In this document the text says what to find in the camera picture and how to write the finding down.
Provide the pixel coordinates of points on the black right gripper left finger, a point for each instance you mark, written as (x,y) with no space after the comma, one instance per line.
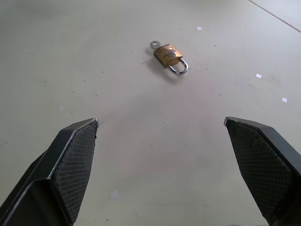
(61,169)

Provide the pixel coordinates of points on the brass padlock with steel shackle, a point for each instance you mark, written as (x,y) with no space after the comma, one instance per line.
(168,55)

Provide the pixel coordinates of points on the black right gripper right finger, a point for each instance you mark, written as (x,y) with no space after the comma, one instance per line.
(263,162)

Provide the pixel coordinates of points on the silver key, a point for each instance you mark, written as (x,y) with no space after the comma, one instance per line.
(154,44)

